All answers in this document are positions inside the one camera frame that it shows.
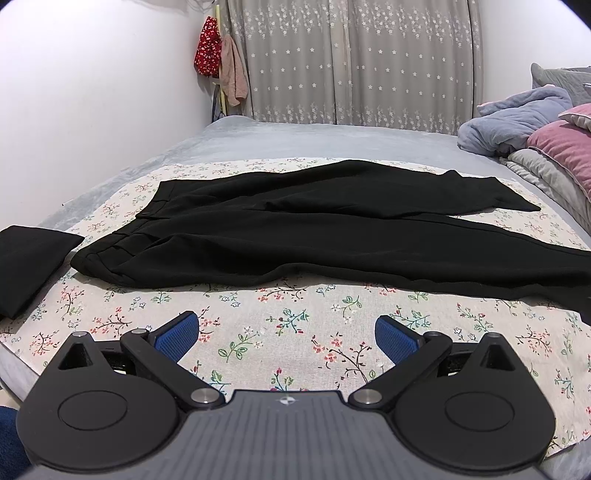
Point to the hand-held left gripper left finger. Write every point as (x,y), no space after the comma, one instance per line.
(178,336)

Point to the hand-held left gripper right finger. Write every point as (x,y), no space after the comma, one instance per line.
(395,340)

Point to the black pants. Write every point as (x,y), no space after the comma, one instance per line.
(323,235)

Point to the floral printed bed cloth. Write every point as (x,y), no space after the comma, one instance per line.
(286,332)

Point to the folded black cloth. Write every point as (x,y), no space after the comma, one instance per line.
(27,265)

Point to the dark blue cloth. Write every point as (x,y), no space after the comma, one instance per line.
(9,443)

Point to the grey bed sheet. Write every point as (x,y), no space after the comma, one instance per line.
(323,141)

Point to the grey folded quilt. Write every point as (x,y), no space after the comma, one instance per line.
(549,177)

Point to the yellow hanging rack pole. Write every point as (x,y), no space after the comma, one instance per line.
(222,104)

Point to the blue-grey blanket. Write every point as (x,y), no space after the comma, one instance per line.
(512,120)

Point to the pink hanging garment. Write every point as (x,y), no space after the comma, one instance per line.
(233,74)

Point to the grey star-patterned curtain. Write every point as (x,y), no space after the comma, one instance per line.
(351,60)

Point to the red floral hanging garment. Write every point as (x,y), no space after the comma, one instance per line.
(207,48)

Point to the grey pillow with pink trim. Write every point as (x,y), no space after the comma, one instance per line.
(579,115)

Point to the grey quilted pillow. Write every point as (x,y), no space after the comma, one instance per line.
(568,78)

